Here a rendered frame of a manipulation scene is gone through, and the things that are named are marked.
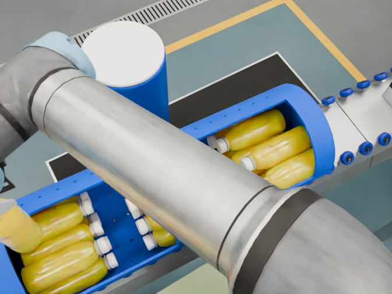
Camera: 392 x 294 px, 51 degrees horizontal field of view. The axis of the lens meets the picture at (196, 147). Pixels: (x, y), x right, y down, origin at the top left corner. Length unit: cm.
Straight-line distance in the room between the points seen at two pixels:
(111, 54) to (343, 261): 125
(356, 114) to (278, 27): 157
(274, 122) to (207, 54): 165
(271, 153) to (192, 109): 128
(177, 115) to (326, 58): 112
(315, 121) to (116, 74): 65
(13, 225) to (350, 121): 110
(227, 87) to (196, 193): 215
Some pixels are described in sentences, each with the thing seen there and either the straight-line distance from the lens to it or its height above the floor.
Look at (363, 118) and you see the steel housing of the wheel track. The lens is 152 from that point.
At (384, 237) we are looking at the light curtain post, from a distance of 229.
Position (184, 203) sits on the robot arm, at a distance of 30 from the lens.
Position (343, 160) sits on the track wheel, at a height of 97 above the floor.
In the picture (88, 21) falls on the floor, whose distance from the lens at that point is 301.
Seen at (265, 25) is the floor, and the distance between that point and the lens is 298.
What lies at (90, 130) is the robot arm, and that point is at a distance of 36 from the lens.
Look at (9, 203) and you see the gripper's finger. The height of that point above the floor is 148.
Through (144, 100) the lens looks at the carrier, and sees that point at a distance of 143.
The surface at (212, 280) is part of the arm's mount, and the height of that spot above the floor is 127.
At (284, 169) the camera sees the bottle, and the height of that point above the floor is 114.
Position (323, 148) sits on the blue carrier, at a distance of 110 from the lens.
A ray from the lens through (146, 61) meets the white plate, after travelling 139.
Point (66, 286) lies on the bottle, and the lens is 110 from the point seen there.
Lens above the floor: 212
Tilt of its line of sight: 63 degrees down
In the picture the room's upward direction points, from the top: 3 degrees clockwise
